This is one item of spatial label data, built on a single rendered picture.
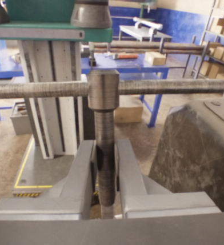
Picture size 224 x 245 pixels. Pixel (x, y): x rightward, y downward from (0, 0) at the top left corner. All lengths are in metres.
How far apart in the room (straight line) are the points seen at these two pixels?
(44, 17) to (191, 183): 0.94
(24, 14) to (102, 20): 0.40
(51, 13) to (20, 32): 0.20
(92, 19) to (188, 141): 0.65
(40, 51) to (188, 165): 1.01
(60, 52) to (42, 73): 0.18
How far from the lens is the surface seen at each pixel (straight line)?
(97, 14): 0.84
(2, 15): 0.97
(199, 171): 0.32
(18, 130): 2.39
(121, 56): 2.19
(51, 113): 1.33
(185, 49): 3.96
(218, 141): 0.28
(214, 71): 4.44
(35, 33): 0.88
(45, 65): 1.17
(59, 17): 1.01
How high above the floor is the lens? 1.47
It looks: 36 degrees down
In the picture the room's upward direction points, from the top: 5 degrees clockwise
